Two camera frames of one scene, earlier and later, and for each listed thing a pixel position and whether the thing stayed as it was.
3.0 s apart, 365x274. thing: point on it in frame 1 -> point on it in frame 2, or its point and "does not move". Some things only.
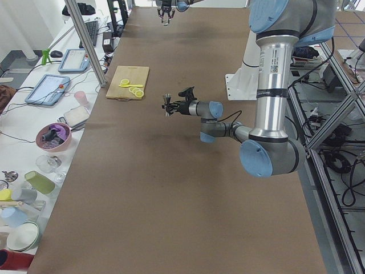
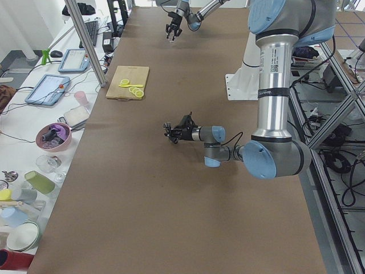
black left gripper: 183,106 -> 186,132
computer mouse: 56,53 does not move
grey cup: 28,195 does not move
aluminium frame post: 100,77 does not move
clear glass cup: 165,21 -> 170,36
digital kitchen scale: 76,119 does not move
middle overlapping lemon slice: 135,89 does not move
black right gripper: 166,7 -> 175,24
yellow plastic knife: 128,85 does not move
